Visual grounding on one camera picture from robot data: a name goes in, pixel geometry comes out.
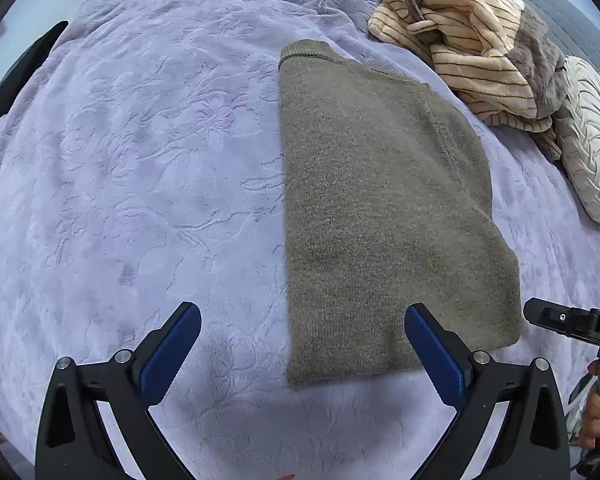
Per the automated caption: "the lavender embossed blanket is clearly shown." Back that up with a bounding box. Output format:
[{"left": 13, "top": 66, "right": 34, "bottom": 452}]
[{"left": 0, "top": 0, "right": 600, "bottom": 480}]

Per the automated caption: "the olive knit sweater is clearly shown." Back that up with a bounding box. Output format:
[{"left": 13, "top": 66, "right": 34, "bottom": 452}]
[{"left": 278, "top": 39, "right": 526, "bottom": 388}]

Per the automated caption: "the person's right hand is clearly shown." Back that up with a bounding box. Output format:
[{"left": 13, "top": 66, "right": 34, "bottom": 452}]
[{"left": 580, "top": 360, "right": 600, "bottom": 451}]

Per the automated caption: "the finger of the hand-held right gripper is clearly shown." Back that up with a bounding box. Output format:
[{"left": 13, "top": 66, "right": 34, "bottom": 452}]
[{"left": 524, "top": 297, "right": 598, "bottom": 343}]

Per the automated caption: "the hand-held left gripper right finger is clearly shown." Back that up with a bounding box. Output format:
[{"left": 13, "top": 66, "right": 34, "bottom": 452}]
[{"left": 404, "top": 302, "right": 572, "bottom": 480}]

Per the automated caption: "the dark flat object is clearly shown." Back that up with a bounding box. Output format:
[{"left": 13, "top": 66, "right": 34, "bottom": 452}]
[{"left": 0, "top": 20, "right": 70, "bottom": 125}]

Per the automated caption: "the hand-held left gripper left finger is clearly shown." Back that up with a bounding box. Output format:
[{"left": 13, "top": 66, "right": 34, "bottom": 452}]
[{"left": 35, "top": 301, "right": 202, "bottom": 480}]

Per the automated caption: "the white pleated cushion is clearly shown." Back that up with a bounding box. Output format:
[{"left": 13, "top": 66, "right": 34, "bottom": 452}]
[{"left": 552, "top": 55, "right": 600, "bottom": 226}]

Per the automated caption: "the grey bed headboard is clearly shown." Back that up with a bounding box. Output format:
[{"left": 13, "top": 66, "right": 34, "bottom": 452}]
[{"left": 515, "top": 0, "right": 600, "bottom": 96}]

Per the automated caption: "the cream striped brown fleece garment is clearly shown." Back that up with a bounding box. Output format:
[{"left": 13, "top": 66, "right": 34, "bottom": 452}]
[{"left": 368, "top": 0, "right": 568, "bottom": 161}]

